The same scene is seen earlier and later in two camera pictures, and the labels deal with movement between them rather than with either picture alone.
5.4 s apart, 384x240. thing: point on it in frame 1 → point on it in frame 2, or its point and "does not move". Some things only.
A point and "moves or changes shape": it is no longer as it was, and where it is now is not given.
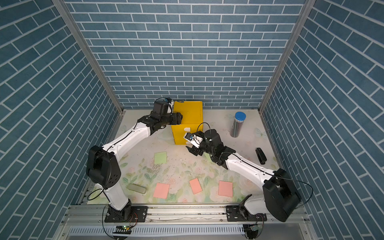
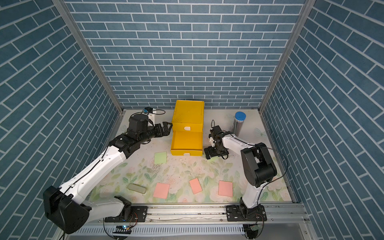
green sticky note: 160,158 does not move
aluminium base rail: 86,213 does not move
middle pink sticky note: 195,185 does not move
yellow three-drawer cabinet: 192,117 moves or changes shape
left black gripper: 176,119 → 166,131
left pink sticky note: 161,190 does not move
